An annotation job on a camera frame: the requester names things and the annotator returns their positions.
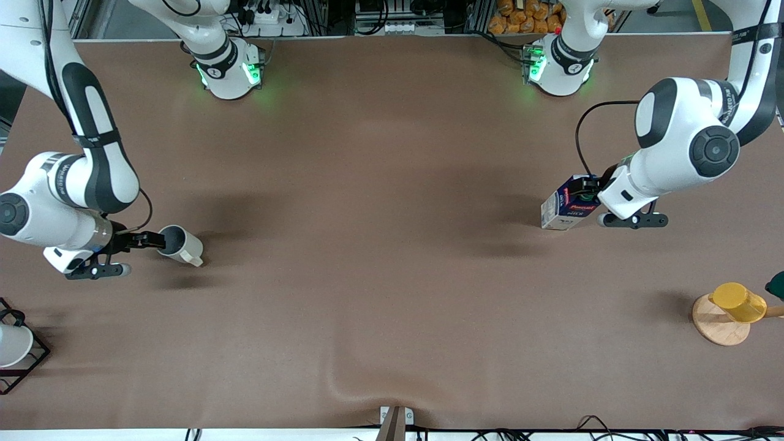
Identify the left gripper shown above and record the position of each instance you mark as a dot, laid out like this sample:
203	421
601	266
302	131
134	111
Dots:
602	181

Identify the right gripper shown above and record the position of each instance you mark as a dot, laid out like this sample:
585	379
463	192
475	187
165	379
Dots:
125	242

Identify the blue white milk carton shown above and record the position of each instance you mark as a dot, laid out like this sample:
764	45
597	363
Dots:
560	214

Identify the cream mug grey inside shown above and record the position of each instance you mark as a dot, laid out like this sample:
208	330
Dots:
187	248

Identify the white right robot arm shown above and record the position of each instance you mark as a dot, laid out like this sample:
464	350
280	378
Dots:
92	177

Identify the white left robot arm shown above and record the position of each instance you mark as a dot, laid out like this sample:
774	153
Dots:
680	122

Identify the white cup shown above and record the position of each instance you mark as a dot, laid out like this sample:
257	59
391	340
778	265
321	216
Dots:
12	346

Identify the yellow plastic cup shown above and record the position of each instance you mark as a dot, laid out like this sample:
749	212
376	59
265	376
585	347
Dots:
738	303

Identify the round wooden cup stand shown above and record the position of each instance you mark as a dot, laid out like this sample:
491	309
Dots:
719	331

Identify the dark green cup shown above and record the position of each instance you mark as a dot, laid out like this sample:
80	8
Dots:
776	286

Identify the bag of orange bread rolls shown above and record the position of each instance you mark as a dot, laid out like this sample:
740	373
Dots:
527	18

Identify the small white power strip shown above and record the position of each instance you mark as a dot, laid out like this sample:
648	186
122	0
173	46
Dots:
407	27

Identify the white power strip with plugs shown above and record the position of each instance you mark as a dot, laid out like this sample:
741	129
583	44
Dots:
269	21

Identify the aluminium frame profile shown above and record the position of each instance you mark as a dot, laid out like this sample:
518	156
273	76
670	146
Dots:
79	18

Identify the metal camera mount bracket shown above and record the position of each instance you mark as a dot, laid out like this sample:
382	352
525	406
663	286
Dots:
392	429

